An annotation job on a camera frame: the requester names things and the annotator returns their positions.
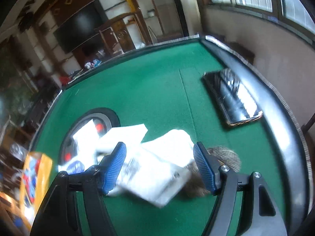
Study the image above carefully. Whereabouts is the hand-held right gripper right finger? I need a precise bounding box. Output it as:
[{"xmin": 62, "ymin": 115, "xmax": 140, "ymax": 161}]
[{"xmin": 193, "ymin": 141, "xmax": 288, "ymax": 236}]

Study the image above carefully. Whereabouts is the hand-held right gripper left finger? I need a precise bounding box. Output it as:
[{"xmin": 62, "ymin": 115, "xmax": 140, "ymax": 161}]
[{"xmin": 30, "ymin": 141, "xmax": 127, "ymax": 236}]

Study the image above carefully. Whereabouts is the dotted white tissue pack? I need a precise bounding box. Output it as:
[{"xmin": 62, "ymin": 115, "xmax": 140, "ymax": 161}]
[{"xmin": 108, "ymin": 128, "xmax": 195, "ymax": 208}]

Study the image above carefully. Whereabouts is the yellow cardboard box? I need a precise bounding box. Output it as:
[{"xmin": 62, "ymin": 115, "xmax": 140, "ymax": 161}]
[{"xmin": 19, "ymin": 152, "xmax": 53, "ymax": 224}]

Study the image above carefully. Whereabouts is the white foam block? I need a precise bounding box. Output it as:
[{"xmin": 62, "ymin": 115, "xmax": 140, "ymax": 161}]
[{"xmin": 95, "ymin": 124, "xmax": 148, "ymax": 154}]

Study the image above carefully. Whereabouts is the blue white wet wipes pack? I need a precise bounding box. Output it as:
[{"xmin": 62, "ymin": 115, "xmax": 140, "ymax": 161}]
[{"xmin": 58, "ymin": 159, "xmax": 85, "ymax": 175}]

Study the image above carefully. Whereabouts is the flat white packet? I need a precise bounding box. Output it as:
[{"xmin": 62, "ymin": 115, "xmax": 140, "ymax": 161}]
[{"xmin": 72, "ymin": 119, "xmax": 96, "ymax": 148}]

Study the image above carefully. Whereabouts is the round table centre panel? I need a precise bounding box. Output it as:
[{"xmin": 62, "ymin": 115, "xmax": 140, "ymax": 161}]
[{"xmin": 58, "ymin": 107, "xmax": 120, "ymax": 172}]

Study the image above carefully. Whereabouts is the black smartphone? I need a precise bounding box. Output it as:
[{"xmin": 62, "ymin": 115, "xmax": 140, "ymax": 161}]
[{"xmin": 203, "ymin": 68, "xmax": 264, "ymax": 128}]

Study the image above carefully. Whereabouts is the dark wooden television cabinet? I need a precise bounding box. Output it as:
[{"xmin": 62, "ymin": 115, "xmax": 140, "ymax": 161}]
[{"xmin": 71, "ymin": 42, "xmax": 114, "ymax": 69}]

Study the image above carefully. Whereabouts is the wooden chair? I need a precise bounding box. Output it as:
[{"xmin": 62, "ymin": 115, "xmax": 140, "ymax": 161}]
[{"xmin": 98, "ymin": 12, "xmax": 141, "ymax": 54}]

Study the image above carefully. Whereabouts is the black television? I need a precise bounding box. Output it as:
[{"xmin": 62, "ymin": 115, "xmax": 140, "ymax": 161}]
[{"xmin": 53, "ymin": 0, "xmax": 109, "ymax": 54}]

